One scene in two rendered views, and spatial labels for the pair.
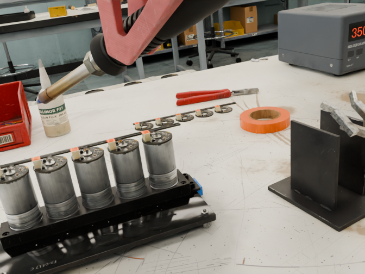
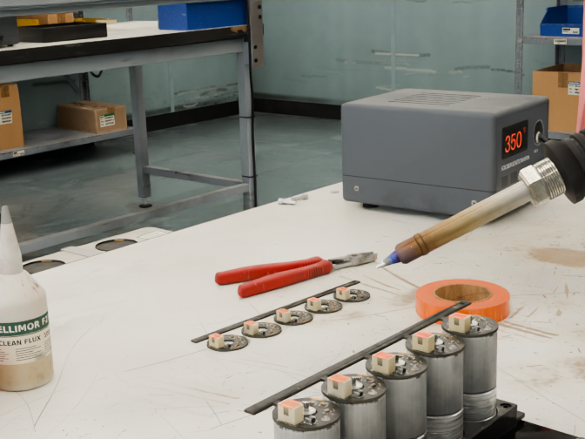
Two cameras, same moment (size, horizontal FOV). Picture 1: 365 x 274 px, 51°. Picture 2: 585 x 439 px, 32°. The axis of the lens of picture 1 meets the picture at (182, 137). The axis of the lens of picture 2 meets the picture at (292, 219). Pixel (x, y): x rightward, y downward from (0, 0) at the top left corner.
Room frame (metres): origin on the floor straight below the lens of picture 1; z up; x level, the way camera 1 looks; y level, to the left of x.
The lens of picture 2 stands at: (-0.03, 0.30, 0.97)
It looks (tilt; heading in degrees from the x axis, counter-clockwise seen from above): 15 degrees down; 329
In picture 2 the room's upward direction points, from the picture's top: 2 degrees counter-clockwise
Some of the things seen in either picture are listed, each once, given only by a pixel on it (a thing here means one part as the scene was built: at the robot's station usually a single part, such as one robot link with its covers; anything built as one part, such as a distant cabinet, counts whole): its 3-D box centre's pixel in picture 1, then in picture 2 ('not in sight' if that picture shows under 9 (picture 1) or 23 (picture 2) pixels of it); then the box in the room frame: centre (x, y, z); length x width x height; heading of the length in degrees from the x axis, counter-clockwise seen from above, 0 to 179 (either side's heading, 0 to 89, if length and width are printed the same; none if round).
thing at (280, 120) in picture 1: (264, 119); (462, 301); (0.43, -0.10, 0.76); 0.06 x 0.06 x 0.01
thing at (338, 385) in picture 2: (38, 162); (340, 385); (0.26, 0.11, 0.82); 0.01 x 0.01 x 0.01; 18
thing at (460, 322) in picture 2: (147, 135); (460, 322); (0.28, 0.03, 0.82); 0.01 x 0.01 x 0.01; 18
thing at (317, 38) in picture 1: (332, 37); (445, 152); (0.66, -0.28, 0.80); 0.15 x 0.12 x 0.10; 23
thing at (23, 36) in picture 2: not in sight; (61, 31); (3.08, -0.73, 0.77); 0.24 x 0.16 x 0.04; 107
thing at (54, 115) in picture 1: (49, 97); (14, 294); (0.49, 0.17, 0.80); 0.03 x 0.03 x 0.10
